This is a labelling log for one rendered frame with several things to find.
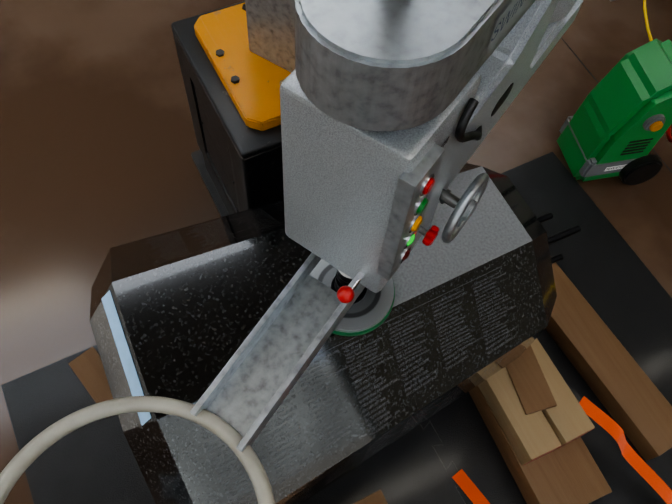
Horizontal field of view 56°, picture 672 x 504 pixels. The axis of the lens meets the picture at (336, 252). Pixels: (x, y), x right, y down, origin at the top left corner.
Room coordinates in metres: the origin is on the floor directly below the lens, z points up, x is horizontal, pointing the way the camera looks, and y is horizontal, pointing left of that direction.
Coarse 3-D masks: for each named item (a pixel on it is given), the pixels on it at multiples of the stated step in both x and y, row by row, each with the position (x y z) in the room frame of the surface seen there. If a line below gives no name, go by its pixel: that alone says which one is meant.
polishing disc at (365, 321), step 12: (324, 264) 0.70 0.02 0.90; (324, 276) 0.66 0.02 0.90; (384, 288) 0.65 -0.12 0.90; (372, 300) 0.62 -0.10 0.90; (384, 300) 0.62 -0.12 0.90; (348, 312) 0.58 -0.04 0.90; (360, 312) 0.58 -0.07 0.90; (372, 312) 0.59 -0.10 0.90; (384, 312) 0.59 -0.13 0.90; (348, 324) 0.55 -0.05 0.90; (360, 324) 0.55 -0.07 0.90; (372, 324) 0.56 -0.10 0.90
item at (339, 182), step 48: (288, 96) 0.60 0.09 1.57; (288, 144) 0.60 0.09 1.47; (336, 144) 0.56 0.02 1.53; (384, 144) 0.53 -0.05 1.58; (432, 144) 0.55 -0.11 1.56; (288, 192) 0.60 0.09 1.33; (336, 192) 0.55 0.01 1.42; (384, 192) 0.52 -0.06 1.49; (432, 192) 0.62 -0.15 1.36; (336, 240) 0.55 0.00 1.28
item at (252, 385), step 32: (288, 288) 0.53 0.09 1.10; (320, 288) 0.56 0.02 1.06; (288, 320) 0.48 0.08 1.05; (320, 320) 0.49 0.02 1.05; (256, 352) 0.41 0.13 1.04; (288, 352) 0.42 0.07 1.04; (224, 384) 0.35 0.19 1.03; (256, 384) 0.35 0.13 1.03; (288, 384) 0.35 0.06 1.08; (224, 416) 0.29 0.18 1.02; (256, 416) 0.29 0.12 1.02
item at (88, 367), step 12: (72, 360) 0.66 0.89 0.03; (84, 360) 0.66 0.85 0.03; (96, 360) 0.67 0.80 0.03; (84, 372) 0.62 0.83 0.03; (96, 372) 0.62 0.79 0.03; (84, 384) 0.58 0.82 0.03; (96, 384) 0.58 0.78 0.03; (108, 384) 0.59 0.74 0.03; (96, 396) 0.54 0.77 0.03; (108, 396) 0.55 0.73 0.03
